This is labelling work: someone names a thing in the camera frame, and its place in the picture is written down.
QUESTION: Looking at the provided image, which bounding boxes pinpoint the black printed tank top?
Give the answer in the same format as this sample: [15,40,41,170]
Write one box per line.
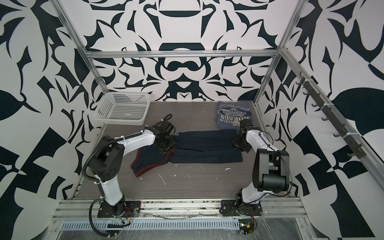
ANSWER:
[131,129,243,178]

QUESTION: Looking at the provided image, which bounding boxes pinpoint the blue grey tank top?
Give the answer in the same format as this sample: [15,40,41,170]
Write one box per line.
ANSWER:
[215,102,253,130]

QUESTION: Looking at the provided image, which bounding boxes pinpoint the white plastic laundry basket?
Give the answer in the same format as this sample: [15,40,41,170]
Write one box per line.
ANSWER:
[93,92,151,126]

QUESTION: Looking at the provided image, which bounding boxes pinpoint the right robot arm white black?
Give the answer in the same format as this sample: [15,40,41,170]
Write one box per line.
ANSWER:
[233,120,292,216]

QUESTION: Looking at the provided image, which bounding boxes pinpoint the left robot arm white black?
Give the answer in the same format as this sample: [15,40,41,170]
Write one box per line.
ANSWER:
[82,120,176,217]

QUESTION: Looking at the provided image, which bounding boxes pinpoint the small electronics board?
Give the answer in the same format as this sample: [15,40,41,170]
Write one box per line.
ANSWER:
[239,219,257,235]

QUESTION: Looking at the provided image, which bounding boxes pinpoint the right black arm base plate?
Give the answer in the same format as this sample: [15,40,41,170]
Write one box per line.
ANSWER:
[219,200,263,217]

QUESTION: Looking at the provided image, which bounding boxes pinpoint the black left base cable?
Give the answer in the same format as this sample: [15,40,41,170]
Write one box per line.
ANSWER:
[88,197,131,238]

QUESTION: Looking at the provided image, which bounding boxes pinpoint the aluminium frame crossbar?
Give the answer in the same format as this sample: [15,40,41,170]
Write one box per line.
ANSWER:
[85,50,278,59]

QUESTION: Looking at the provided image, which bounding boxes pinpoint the black wall hook rack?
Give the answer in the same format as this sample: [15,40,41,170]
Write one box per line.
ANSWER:
[298,71,371,159]

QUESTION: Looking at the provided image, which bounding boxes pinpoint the white slotted cable duct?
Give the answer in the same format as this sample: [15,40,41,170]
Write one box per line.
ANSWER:
[59,218,241,231]

